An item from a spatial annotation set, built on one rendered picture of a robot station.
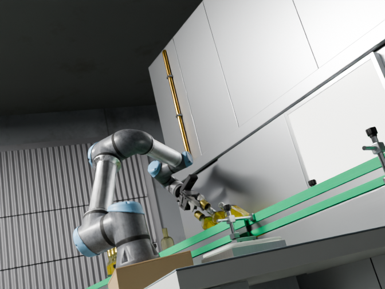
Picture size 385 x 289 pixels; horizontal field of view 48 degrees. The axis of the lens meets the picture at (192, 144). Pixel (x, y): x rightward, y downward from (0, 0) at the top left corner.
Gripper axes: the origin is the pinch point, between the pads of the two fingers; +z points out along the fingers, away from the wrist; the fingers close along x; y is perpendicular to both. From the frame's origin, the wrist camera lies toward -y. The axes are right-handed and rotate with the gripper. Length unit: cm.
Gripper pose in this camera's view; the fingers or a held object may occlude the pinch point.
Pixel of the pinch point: (203, 203)
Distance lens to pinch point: 199.8
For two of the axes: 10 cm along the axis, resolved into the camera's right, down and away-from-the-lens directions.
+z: 5.3, 3.0, -7.9
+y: -1.8, 9.5, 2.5
